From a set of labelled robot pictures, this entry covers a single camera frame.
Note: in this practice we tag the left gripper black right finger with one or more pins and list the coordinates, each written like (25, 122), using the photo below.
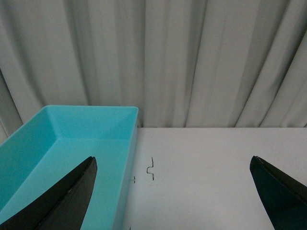
(283, 197)

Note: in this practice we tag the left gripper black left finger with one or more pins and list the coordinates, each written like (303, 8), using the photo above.
(63, 206)

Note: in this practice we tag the turquoise plastic storage bin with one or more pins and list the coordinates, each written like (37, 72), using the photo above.
(57, 139)

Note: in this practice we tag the white pleated curtain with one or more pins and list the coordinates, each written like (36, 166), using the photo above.
(182, 63)

